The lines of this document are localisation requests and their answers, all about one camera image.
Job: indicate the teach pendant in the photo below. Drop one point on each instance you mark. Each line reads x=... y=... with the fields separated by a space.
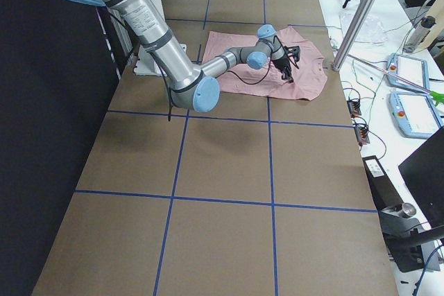
x=412 y=69
x=415 y=114

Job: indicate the pink Snoopy t-shirt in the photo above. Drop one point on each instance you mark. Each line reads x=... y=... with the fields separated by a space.
x=309 y=79

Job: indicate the grey usb hub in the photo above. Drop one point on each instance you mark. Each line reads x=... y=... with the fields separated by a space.
x=361 y=133
x=354 y=107

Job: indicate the far teach pendant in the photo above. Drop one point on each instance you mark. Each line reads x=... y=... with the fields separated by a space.
x=412 y=69

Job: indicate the black power box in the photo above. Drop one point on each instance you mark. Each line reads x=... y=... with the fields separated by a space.
x=383 y=191

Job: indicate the clear plastic bag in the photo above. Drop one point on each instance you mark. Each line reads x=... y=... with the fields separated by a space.
x=372 y=30

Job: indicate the metal cylinder cup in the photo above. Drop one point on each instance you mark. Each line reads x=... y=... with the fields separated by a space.
x=407 y=210

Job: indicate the metal rod with green clip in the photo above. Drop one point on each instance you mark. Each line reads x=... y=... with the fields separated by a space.
x=437 y=97

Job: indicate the black monitor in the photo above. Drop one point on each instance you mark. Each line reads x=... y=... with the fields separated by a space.
x=422 y=172

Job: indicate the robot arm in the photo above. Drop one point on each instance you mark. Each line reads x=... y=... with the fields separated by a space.
x=188 y=85

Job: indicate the grey USB hub near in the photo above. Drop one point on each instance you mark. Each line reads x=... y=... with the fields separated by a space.
x=361 y=133

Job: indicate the grey USB hub far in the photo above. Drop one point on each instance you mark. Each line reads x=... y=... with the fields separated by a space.
x=354 y=107

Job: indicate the near teach pendant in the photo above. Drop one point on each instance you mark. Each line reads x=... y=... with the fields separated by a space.
x=415 y=114

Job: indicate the aluminium frame post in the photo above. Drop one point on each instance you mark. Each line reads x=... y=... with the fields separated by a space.
x=354 y=28

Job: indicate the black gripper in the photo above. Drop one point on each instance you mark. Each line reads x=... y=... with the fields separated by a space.
x=282 y=64

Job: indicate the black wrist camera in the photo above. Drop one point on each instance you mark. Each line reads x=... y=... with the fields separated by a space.
x=293 y=54

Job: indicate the clear water bottle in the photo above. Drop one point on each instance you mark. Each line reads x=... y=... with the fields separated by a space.
x=421 y=31

